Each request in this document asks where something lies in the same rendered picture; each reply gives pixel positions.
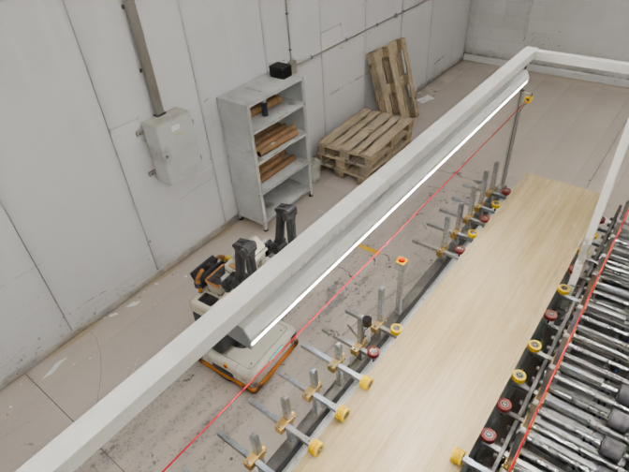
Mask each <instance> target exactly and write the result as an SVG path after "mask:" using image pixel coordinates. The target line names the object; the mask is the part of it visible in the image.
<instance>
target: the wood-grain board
mask: <svg viewBox="0 0 629 472"><path fill-rule="evenodd" d="M600 195H601V193H599V192H595V191H591V190H589V189H585V188H581V187H578V186H574V185H570V184H565V183H561V182H558V181H554V180H551V179H548V178H544V177H541V176H537V175H533V174H531V173H527V172H526V173H525V175H524V176H523V177H522V179H521V180H520V181H519V183H518V184H517V185H516V186H515V188H514V189H513V190H512V192H511V193H510V194H509V195H508V197H507V198H506V199H505V201H504V202H503V203H502V204H501V206H500V207H499V208H498V210H497V211H496V212H495V213H494V215H493V216H492V217H491V218H490V220H489V221H488V223H487V224H486V225H485V226H484V228H483V229H482V230H480V232H479V233H478V234H477V236H476V237H475V238H474V240H473V241H472V242H471V243H470V245H469V246H468V247H467V249H466V250H465V251H464V252H463V254H462V255H461V256H460V258H459V259H458V260H457V262H456V263H455V264H454V265H453V267H452V268H451V269H450V270H449V272H448V273H447V274H446V276H445V277H444V278H443V280H442V281H441V282H440V283H439V285H438V286H437V287H436V289H435V290H434V291H433V292H432V294H431V295H430V296H429V298H428V299H427V300H426V301H425V302H424V303H423V304H422V306H421V307H420V308H419V309H418V311H417V312H416V313H415V315H414V316H413V317H412V319H411V320H410V321H409V322H408V324H407V325H406V326H405V327H404V329H403V330H402V332H401V333H400V334H399V335H398V337H397V338H396V339H395V340H394V342H393V343H392V344H391V346H390V347H389V348H388V350H387V351H386V352H385V353H384V355H383V356H382V357H381V359H380V360H379V361H378V362H377V364H376V365H375V366H374V367H373V369H372V370H371V372H370V373H369V374H368V375H367V376H369V377H371V378H372V379H373V384H372V386H371V388H370V389H369V390H368V391H365V390H364V389H363V388H361V387H360V386H358V387H357V389H356V390H355V391H354V392H353V394H352V395H351V396H350V397H349V399H348V400H347V401H346V403H345V404H344V406H345V407H347V408H348V409H350V413H349V416H348V418H347V419H346V421H344V422H341V421H340V420H338V419H336V418H335V417H334V418H333V419H332V421H331V422H330V423H329V425H328V426H327V427H326V429H325V430H324V431H323V432H322V434H321V435H320V436H319V437H318V440H319V441H321V442H322V443H324V448H323V450H322V451H321V453H320V454H319V455H318V456H317V457H314V456H313V455H312V454H311V453H310V452H308V451H307V452H306V453H305V455H304V456H303V457H302V458H301V460H300V461H299V462H298V464H297V465H296V466H295V467H294V469H293V470H292V471H291V472H461V470H462V468H463V466H464V464H463V463H462V462H461V465H456V464H454V463H453V462H451V461H450V460H449V458H450V455H451V453H452V451H453V450H454V448H455V447H456V446H457V447H459V448H460V449H462V450H464V451H466V453H465V455H467V456H468V457H469V455H470V453H471V451H472V449H473V447H474V445H475V443H476V441H477V440H478V438H479V436H480V434H481V431H482V429H483V428H484V427H485V425H486V423H487V421H488V419H489V417H490V414H491V413H492V411H493V409H494V408H495V406H496V404H497V401H498V399H499V398H500V397H501V395H502V393H503V391H504V389H505V386H506V384H507V382H508V381H509V379H510V377H511V376H512V373H513V371H514V370H515V368H516V367H517V365H518V363H519V360H520V358H521V356H522V354H523V352H524V351H525V349H526V347H527V346H528V343H529V341H530V340H531V338H532V337H533V335H534V332H535V330H536V328H537V326H538V324H539V322H540V321H541V319H542V317H543V315H544V313H545V311H546V310H547V308H548V306H549V304H550V302H551V300H552V298H553V296H554V294H555V292H556V291H557V289H558V286H559V285H560V284H561V282H562V280H563V277H564V276H565V274H566V272H567V270H568V267H569V266H570V264H571V262H572V260H573V259H574V257H575V255H576V253H577V251H578V249H579V247H580V246H581V244H582V242H583V240H584V238H585V236H586V233H587V230H588V227H589V225H590V223H591V220H592V216H593V213H594V210H595V207H596V205H597V202H598V200H599V198H600Z"/></svg>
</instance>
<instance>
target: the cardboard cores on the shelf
mask: <svg viewBox="0 0 629 472"><path fill-rule="evenodd" d="M266 100H267V105H268V109H269V108H271V107H273V106H274V105H276V104H278V103H280V102H282V98H281V96H280V95H273V96H271V97H269V98H267V99H266ZM250 112H251V118H252V117H254V116H256V115H258V114H259V113H261V112H262V109H261V102H259V103H257V104H255V105H254V106H253V107H251V108H250ZM298 135H299V131H298V130H297V127H296V126H295V125H290V126H289V127H287V124H282V125H281V123H279V122H277V123H276V124H274V125H271V126H269V127H268V128H266V129H264V130H262V131H260V132H258V133H257V134H255V135H254V137H255V144H256V154H257V155H258V156H259V157H261V156H263V155H265V154H267V153H269V152H270V151H272V150H274V149H275V148H277V147H279V146H280V145H282V144H284V143H286V142H287V141H289V140H291V139H293V138H295V137H296V136H298ZM285 155H286V151H285V150H283V151H282V152H280V153H278V154H277V155H275V156H273V157H272V158H270V159H269V160H267V161H265V162H264V163H262V164H261V165H259V166H258V167H259V174H260V181H261V183H264V182H265V181H267V180H268V179H269V178H270V177H271V176H273V175H274V174H275V173H277V172H278V171H280V170H281V169H283V168H284V167H286V166H287V165H288V164H290V163H291V162H293V161H294V160H295V159H296V157H295V156H294V155H290V156H289V157H286V156H285Z"/></svg>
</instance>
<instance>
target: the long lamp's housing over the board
mask: <svg viewBox="0 0 629 472"><path fill-rule="evenodd" d="M529 77H530V76H529V73H528V70H526V69H522V70H521V71H520V72H519V73H518V74H517V75H516V76H515V77H513V78H512V79H511V80H510V81H509V82H508V83H507V84H506V85H505V86H503V87H502V88H501V89H500V90H499V91H498V92H497V93H495V94H494V95H493V96H492V97H491V98H490V99H489V100H488V101H486V102H485V103H484V104H483V105H482V106H481V107H480V108H479V109H478V110H476V111H475V112H474V113H473V114H472V115H471V116H470V117H468V118H467V119H466V120H465V121H464V122H463V123H462V124H461V125H459V126H458V127H457V128H456V129H455V130H454V131H453V132H452V133H451V134H449V135H448V136H447V137H446V138H445V139H444V140H443V141H441V142H440V143H439V144H438V145H437V146H436V147H435V148H434V149H433V150H431V151H430V152H429V153H428V155H426V156H425V157H424V158H422V159H421V160H420V161H419V162H418V163H417V164H416V165H415V166H414V167H412V168H411V169H410V170H409V171H408V172H407V173H406V174H404V175H403V177H402V178H401V179H400V180H399V181H398V182H397V183H395V184H394V185H393V186H392V187H391V188H390V189H389V190H387V191H386V192H385V193H384V194H383V195H382V196H381V197H380V198H379V199H377V200H376V201H375V202H374V203H373V204H372V205H371V206H370V207H368V208H367V209H366V210H365V211H364V212H363V213H362V214H360V215H359V216H358V217H357V218H356V219H355V220H354V221H353V222H352V223H350V224H349V225H348V226H347V227H346V228H345V229H344V230H343V231H341V232H340V233H339V234H338V235H337V236H336V237H335V238H334V239H332V240H331V241H330V242H329V243H328V244H327V245H326V246H325V247H323V248H322V249H321V250H320V251H319V252H318V253H317V254H316V255H315V256H313V257H312V258H311V259H310V260H309V261H308V262H307V263H305V264H304V265H303V266H302V267H301V268H300V270H298V271H297V272H295V273H294V274H293V275H292V276H291V277H290V278H289V279H288V280H286V281H285V282H284V283H283V284H282V285H281V286H280V287H279V288H277V289H276V290H275V291H274V292H273V293H272V294H271V295H270V296H269V297H268V298H267V299H266V300H265V301H264V302H263V303H262V304H260V305H259V306H258V307H257V308H256V309H255V310H254V311H253V312H251V313H250V314H249V315H248V316H247V317H246V318H245V319H244V320H242V321H241V322H240V323H239V324H238V325H237V326H236V327H235V328H234V329H232V330H231V331H230V332H229V333H228V334H227V335H228V336H230V337H232V338H233V339H235V340H236V341H238V342H239V343H241V344H243V345H244V346H246V347H248V348H249V349H251V350H252V349H253V347H252V343H253V342H254V341H255V340H256V339H257V337H258V336H260V335H261V334H262V333H263V332H264V331H265V330H266V329H267V328H268V327H269V326H270V325H271V324H272V323H273V322H274V321H275V320H276V319H277V318H278V317H280V316H281V315H282V314H283V313H284V312H285V311H286V310H287V309H288V308H289V307H290V306H291V305H292V304H293V303H294V302H295V301H296V300H297V299H299V298H300V297H301V296H302V295H303V294H304V293H305V292H306V291H307V290H308V289H309V288H310V287H311V286H312V285H313V284H314V283H315V282H316V281H317V280H319V279H320V278H321V277H322V276H323V275H324V274H325V273H326V272H327V271H328V270H329V269H330V268H331V267H332V266H333V265H334V264H335V263H336V262H337V261H339V260H340V259H341V258H342V257H343V256H344V255H345V254H346V253H347V252H348V251H349V250H350V249H351V248H352V247H353V246H354V245H355V244H356V243H358V242H359V241H360V240H361V239H362V238H363V237H364V236H365V235H366V234H367V233H368V232H369V231H370V230H371V229H372V228H373V227H374V226H375V225H376V224H377V223H379V222H380V221H381V220H382V219H383V218H384V217H385V216H386V215H387V214H388V213H389V212H390V211H391V210H392V209H393V208H394V207H395V206H396V205H397V204H399V203H400V202H401V201H402V200H403V199H404V198H405V197H406V196H407V195H408V194H409V193H410V192H411V191H412V190H413V189H414V188H415V187H416V186H417V185H419V184H420V183H421V182H422V181H423V180H424V179H425V178H426V177H427V176H428V175H429V174H430V173H431V172H432V171H433V170H434V169H435V168H436V167H438V166H439V165H440V164H441V163H442V162H443V161H444V160H445V159H446V158H447V157H448V156H449V155H450V154H451V153H452V152H453V151H454V150H455V149H456V148H458V147H459V146H460V145H461V144H462V143H463V142H464V141H465V140H466V139H467V138H468V137H469V136H470V135H471V134H472V133H473V132H474V131H475V130H476V129H478V128H479V127H480V126H481V125H482V124H483V123H484V122H485V121H486V120H487V119H488V118H489V117H490V116H491V115H492V114H493V113H494V112H495V111H497V110H498V109H499V108H500V107H501V106H502V105H503V104H504V103H505V102H506V101H507V100H508V99H509V98H510V97H511V96H512V95H513V94H514V93H515V92H516V91H518V89H519V88H520V87H521V86H522V85H523V84H524V83H525V82H526V84H527V83H528V80H529Z"/></svg>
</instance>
